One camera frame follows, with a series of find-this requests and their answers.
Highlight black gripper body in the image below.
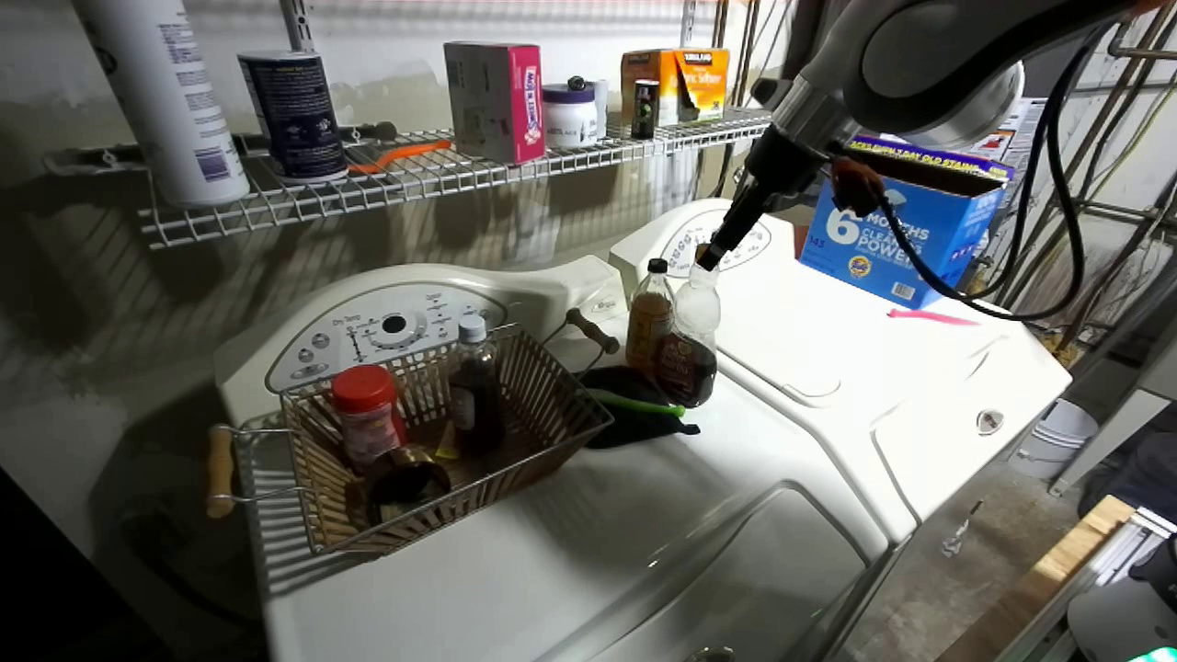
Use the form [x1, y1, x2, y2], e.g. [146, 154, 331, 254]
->
[738, 116, 840, 228]

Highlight amber liquid bottle black cap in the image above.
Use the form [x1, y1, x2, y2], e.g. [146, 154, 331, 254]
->
[620, 254, 680, 379]

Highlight dark bottle white cap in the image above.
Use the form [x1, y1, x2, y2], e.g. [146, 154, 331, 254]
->
[449, 314, 506, 460]

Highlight red cap bottle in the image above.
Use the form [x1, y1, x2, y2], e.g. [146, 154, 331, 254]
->
[327, 359, 413, 471]

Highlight orange Kirkland box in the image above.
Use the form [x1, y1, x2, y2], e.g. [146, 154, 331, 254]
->
[619, 45, 734, 131]

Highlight blue orange detergent box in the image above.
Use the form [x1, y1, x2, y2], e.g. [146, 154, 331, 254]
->
[797, 126, 1021, 314]

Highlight white washing machine top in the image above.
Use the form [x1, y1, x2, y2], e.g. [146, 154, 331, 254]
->
[607, 196, 1076, 545]

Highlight white jar dark lid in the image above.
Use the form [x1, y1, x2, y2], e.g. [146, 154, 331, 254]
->
[542, 72, 607, 154]

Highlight pink marker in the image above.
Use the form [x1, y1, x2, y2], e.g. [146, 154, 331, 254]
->
[886, 300, 981, 330]

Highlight pink box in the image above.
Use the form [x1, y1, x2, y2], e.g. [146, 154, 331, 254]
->
[442, 42, 547, 170]

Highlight white top-load washing machine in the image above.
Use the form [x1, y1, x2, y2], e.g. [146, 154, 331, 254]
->
[214, 251, 897, 662]

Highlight orange item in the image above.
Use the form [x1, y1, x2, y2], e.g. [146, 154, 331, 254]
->
[350, 136, 457, 179]

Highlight dark blue canister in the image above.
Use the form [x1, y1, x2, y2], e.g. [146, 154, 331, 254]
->
[234, 47, 352, 183]

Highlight wooden plank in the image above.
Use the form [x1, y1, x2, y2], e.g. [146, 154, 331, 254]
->
[934, 490, 1141, 662]

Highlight white spray can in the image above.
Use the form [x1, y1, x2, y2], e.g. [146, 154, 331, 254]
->
[71, 0, 254, 214]

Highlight red cable connector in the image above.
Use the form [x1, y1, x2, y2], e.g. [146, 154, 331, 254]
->
[829, 149, 890, 221]

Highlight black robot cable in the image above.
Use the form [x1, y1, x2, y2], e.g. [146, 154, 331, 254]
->
[841, 13, 1114, 325]

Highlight white wire shelf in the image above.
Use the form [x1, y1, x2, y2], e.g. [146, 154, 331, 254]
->
[137, 108, 778, 256]

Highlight white slotted shelf rail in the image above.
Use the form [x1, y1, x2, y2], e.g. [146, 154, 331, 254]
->
[277, 0, 317, 54]

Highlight metal wire basket wooden handles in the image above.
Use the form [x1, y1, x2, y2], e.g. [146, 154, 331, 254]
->
[201, 306, 625, 601]

